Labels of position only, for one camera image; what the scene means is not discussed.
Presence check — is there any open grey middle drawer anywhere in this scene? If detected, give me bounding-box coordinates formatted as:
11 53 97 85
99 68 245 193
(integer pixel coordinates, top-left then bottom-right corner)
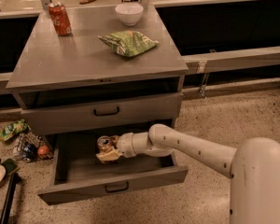
38 123 188 205

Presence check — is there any black stand on floor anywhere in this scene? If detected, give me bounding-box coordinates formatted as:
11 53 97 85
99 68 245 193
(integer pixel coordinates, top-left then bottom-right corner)
0 173 21 224

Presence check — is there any red soda can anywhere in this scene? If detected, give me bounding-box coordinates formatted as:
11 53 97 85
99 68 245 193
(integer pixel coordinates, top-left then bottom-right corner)
49 2 71 36

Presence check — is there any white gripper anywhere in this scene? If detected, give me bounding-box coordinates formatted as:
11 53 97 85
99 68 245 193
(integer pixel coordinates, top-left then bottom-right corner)
96 133 134 163

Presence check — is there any orange fruit in basket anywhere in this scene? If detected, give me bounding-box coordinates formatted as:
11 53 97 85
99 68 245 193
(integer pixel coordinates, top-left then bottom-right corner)
37 146 49 160

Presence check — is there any blue can in basket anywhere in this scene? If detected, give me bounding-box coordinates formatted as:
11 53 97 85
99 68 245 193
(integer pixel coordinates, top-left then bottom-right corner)
22 144 37 162

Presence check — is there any wire basket on floor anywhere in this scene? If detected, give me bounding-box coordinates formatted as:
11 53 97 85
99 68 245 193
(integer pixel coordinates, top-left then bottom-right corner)
12 132 53 163

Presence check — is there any white bowl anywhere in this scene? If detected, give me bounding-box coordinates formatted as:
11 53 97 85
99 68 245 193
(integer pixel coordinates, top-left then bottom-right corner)
115 3 144 26

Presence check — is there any closed grey top drawer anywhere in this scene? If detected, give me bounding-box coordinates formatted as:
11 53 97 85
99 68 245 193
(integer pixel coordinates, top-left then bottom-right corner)
21 92 182 135

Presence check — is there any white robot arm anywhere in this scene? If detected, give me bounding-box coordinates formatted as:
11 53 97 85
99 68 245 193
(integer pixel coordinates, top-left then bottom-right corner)
96 124 280 224

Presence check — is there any green sponge on floor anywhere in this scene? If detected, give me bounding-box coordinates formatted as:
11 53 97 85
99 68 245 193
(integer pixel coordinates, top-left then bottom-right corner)
2 159 19 175

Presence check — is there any orange gold soda can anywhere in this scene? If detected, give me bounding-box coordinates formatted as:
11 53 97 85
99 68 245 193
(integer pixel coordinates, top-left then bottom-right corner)
97 135 113 152

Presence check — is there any green chip bag on floor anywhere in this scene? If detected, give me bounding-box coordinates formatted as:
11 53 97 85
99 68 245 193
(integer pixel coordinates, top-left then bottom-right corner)
0 119 28 142

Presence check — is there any grey drawer cabinet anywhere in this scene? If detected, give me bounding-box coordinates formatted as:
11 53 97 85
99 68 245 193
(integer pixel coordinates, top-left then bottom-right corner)
5 3 189 147

